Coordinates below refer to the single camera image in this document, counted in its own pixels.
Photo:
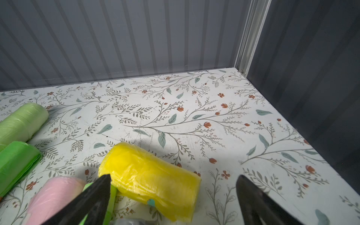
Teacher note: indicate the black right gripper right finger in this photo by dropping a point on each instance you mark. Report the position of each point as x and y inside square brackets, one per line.
[258, 208]

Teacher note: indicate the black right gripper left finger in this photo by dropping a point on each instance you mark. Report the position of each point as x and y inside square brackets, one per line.
[90, 204]

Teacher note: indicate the dark grey trash bag roll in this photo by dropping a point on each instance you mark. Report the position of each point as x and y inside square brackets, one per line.
[131, 221]

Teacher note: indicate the pink trash bag roll right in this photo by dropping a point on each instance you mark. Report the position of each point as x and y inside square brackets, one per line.
[56, 193]

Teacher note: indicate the pale green roll far right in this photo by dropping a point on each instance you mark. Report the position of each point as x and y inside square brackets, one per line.
[22, 124]

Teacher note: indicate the bright green roll beside pink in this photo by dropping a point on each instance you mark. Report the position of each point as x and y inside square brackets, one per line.
[17, 159]

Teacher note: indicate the yellow trash bag roll right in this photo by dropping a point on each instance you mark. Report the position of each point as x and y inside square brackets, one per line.
[143, 177]

